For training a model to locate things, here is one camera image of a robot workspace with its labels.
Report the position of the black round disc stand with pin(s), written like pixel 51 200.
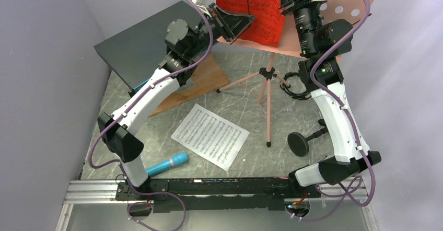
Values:
pixel 298 143

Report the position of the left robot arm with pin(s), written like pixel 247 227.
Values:
pixel 187 47

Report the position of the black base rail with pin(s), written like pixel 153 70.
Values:
pixel 271 193

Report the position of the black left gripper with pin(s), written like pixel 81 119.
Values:
pixel 230 25

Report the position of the white sheet music paper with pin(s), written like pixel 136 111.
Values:
pixel 211 136

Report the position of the aluminium frame rail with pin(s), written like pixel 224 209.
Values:
pixel 85 192

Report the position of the wooden board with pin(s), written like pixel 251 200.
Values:
pixel 207 77

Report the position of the blue cylindrical tube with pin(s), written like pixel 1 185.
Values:
pixel 176 160

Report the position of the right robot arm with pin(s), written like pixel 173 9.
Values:
pixel 321 43

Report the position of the red sheet music booklet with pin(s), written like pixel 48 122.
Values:
pixel 267 27

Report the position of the dark grey network switch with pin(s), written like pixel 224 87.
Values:
pixel 134 53

